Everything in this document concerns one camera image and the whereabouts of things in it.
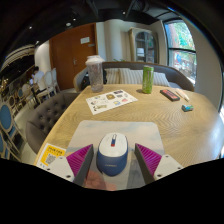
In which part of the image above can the brown wooden door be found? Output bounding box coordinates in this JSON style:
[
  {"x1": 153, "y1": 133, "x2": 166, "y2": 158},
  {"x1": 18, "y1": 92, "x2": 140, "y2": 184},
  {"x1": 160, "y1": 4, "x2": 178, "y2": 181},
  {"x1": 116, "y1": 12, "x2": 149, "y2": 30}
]
[{"x1": 49, "y1": 22, "x2": 99, "y2": 91}]

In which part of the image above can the pale sky-print mouse pad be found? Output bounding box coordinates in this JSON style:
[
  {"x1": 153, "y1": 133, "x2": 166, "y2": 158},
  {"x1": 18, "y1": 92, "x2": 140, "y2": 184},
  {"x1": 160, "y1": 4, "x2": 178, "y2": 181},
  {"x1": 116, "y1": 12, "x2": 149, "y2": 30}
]
[{"x1": 64, "y1": 119, "x2": 165, "y2": 192}]

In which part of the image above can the white tube with orange label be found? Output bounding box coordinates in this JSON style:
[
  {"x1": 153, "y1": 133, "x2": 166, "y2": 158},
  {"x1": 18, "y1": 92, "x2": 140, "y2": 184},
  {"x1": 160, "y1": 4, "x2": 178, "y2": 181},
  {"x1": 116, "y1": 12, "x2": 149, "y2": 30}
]
[{"x1": 174, "y1": 87, "x2": 190, "y2": 102}]

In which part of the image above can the pale glass-door cabinet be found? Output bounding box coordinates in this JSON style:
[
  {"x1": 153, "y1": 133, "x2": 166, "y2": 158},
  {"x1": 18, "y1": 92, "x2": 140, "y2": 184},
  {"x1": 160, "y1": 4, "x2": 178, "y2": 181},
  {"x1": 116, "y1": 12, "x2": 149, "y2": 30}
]
[{"x1": 128, "y1": 27, "x2": 159, "y2": 64}]

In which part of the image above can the green drink can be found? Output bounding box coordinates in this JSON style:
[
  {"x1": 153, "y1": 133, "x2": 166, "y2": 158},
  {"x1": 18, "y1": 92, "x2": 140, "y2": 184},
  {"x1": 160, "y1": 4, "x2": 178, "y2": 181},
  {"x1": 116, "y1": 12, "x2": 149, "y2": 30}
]
[{"x1": 141, "y1": 65, "x2": 155, "y2": 95}]

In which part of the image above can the black backpack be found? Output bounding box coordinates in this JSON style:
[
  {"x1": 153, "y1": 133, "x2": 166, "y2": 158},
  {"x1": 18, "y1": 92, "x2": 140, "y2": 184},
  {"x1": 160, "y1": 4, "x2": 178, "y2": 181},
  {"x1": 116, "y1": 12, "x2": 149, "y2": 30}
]
[{"x1": 80, "y1": 68, "x2": 108, "y2": 91}]

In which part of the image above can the clear shaker bottle white lid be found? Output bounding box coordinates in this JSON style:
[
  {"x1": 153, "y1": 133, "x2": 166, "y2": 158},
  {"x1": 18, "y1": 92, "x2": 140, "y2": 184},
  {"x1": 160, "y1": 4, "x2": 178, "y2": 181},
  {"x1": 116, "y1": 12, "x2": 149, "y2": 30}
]
[{"x1": 85, "y1": 54, "x2": 106, "y2": 93}]

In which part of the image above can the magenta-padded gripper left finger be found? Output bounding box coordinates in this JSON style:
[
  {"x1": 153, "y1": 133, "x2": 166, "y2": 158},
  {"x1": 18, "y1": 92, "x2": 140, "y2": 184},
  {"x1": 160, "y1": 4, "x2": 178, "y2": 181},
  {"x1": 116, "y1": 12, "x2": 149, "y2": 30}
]
[{"x1": 46, "y1": 143, "x2": 95, "y2": 187}]

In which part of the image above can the black-framed window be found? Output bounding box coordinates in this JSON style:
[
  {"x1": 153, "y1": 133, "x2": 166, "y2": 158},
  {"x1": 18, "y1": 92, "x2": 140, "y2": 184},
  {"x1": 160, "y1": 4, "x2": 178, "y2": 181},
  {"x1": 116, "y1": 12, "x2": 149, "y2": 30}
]
[{"x1": 163, "y1": 19, "x2": 198, "y2": 86}]

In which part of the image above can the striped cushion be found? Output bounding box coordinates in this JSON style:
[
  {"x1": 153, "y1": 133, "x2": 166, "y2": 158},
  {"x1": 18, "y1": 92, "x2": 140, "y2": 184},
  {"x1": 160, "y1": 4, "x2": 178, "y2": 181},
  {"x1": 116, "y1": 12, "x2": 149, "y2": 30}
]
[
  {"x1": 104, "y1": 68, "x2": 121, "y2": 85},
  {"x1": 153, "y1": 71, "x2": 171, "y2": 88},
  {"x1": 118, "y1": 67, "x2": 144, "y2": 85}
]

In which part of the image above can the yellow code sticker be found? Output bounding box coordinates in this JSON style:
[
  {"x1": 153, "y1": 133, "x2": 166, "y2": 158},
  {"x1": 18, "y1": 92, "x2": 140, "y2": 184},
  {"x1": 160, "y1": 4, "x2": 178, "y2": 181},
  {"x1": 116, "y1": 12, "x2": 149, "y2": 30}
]
[{"x1": 35, "y1": 142, "x2": 67, "y2": 169}]

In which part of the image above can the brown curved sofa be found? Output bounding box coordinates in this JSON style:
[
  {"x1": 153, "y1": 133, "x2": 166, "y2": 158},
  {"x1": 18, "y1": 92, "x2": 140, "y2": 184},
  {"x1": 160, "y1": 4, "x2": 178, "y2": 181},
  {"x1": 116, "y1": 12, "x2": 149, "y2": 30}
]
[{"x1": 73, "y1": 61, "x2": 195, "y2": 93}]

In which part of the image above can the small green and white pack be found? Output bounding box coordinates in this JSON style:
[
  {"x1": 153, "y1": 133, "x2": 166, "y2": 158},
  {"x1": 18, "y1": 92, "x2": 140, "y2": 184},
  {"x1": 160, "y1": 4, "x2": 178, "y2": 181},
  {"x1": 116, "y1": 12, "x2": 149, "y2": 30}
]
[{"x1": 181, "y1": 104, "x2": 195, "y2": 113}]

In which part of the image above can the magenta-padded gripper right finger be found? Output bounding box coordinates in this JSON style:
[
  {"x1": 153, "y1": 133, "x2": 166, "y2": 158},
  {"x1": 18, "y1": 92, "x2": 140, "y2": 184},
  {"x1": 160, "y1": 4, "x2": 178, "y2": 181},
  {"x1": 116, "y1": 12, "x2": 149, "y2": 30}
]
[{"x1": 133, "y1": 143, "x2": 184, "y2": 185}]

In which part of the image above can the white sticker sheet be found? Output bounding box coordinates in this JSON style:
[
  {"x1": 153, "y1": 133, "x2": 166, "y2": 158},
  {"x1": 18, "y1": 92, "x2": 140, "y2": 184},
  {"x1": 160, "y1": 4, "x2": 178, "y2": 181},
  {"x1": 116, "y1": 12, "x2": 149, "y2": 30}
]
[{"x1": 85, "y1": 88, "x2": 139, "y2": 116}]

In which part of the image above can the grey tufted armchair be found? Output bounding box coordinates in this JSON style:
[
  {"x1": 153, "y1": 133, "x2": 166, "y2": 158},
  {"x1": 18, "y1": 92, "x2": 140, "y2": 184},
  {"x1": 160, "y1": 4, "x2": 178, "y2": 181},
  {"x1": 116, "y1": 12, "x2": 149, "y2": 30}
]
[{"x1": 25, "y1": 92, "x2": 81, "y2": 155}]

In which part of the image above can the person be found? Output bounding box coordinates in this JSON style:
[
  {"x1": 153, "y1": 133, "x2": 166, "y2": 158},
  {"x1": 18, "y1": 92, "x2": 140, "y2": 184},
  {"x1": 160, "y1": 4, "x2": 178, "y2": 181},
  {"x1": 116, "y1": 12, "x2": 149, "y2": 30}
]
[{"x1": 30, "y1": 66, "x2": 46, "y2": 92}]

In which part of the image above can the blue and white computer mouse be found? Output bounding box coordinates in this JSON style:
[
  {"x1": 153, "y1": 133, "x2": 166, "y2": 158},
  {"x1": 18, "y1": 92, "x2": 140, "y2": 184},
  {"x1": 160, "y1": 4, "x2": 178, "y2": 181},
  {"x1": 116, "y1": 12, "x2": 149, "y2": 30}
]
[{"x1": 95, "y1": 132, "x2": 129, "y2": 177}]

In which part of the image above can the black and orange flat box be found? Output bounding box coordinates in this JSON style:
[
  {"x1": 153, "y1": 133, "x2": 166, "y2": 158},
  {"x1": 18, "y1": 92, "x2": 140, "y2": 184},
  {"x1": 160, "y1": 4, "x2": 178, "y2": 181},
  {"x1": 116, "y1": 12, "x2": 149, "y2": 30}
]
[{"x1": 159, "y1": 88, "x2": 181, "y2": 102}]

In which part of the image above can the group of dining chairs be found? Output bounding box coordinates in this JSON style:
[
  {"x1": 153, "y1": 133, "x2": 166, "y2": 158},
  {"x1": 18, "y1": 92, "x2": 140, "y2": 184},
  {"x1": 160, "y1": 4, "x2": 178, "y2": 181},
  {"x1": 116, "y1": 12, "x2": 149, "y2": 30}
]
[{"x1": 0, "y1": 68, "x2": 61, "y2": 161}]

